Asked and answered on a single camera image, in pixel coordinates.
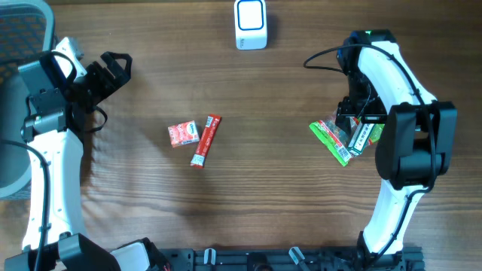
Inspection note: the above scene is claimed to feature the red tissue pack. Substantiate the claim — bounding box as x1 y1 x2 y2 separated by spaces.
168 120 200 148

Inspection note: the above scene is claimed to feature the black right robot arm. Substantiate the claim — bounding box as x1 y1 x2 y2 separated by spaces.
336 29 457 266

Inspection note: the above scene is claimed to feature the red stick sachet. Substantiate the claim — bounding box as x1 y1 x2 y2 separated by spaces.
191 114 222 169

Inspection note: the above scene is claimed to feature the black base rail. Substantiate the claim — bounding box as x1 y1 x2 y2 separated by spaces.
157 246 426 271

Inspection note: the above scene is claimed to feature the dark grey plastic basket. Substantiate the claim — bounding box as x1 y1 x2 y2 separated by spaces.
1 0 55 200

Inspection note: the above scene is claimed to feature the green white medicine box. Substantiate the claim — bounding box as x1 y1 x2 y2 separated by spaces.
346 123 375 157

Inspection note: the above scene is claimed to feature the green snack bag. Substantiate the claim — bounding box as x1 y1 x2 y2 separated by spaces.
309 112 384 166

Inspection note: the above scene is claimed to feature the white barcode scanner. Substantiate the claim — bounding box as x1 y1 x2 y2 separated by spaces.
233 0 267 50

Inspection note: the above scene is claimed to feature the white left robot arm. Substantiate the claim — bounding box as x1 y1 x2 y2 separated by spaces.
5 51 169 270

